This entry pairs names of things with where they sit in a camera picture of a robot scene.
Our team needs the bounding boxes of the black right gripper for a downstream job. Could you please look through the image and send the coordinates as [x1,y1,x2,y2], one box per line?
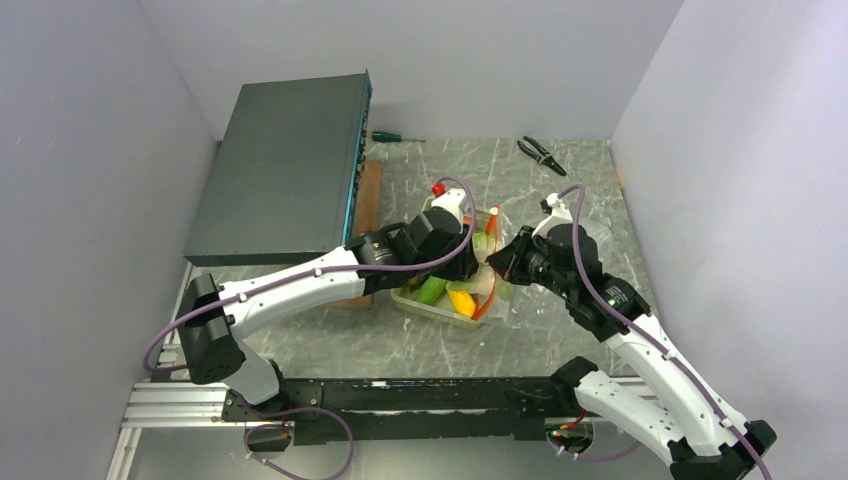
[486,225,574,300]

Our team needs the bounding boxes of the white cauliflower with leaves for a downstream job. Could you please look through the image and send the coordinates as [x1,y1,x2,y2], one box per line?
[446,231,513,302]

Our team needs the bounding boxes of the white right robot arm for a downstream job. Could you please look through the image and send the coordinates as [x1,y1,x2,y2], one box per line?
[487,223,777,479]

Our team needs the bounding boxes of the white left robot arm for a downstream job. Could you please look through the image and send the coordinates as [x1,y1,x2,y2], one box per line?
[177,207,475,420]

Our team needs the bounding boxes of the green cucumber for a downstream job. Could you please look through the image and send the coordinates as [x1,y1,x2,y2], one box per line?
[414,276,449,305]

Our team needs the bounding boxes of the light green perforated basket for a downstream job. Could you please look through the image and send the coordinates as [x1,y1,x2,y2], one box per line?
[391,204,511,328]

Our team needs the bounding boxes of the wooden board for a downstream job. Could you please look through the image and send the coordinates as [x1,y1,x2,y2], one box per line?
[325,160,383,309]

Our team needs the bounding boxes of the dark grey metal box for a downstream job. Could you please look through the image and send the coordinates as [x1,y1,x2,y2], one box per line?
[183,72,373,267]

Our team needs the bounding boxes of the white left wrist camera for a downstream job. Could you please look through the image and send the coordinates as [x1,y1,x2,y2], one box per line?
[430,183,469,223]

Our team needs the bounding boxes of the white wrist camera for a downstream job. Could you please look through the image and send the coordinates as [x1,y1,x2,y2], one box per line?
[430,183,469,223]
[533,193,573,238]

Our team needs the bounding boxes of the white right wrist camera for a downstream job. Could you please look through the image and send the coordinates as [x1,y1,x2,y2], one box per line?
[533,193,573,238]

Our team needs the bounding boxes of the black handled pliers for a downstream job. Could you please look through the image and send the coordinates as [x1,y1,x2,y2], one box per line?
[516,136,567,177]

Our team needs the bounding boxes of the green handled screwdriver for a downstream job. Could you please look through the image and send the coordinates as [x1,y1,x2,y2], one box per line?
[370,131,422,143]

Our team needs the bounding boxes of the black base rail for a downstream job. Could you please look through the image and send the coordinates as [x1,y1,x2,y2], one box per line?
[222,376,582,446]

